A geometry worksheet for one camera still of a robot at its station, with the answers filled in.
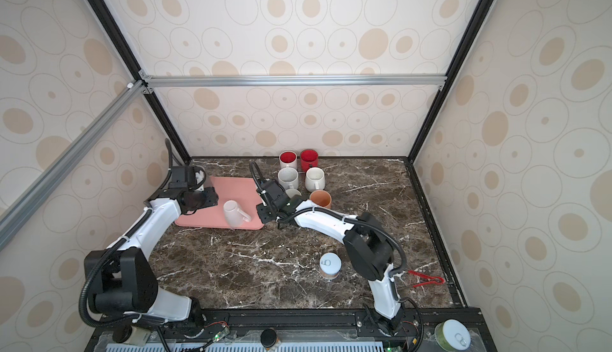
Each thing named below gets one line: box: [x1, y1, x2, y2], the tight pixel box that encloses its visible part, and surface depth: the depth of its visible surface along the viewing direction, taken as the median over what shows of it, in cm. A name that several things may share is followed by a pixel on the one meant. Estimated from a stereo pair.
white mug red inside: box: [278, 150, 298, 169], surface depth 112 cm
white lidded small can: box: [319, 251, 342, 280], surface depth 83 cm
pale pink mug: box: [223, 199, 252, 228], surface depth 93 cm
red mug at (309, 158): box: [300, 148, 319, 173], surface depth 113 cm
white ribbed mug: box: [304, 166, 326, 192], surface depth 105 cm
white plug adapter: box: [123, 325, 152, 347], surface depth 69 cm
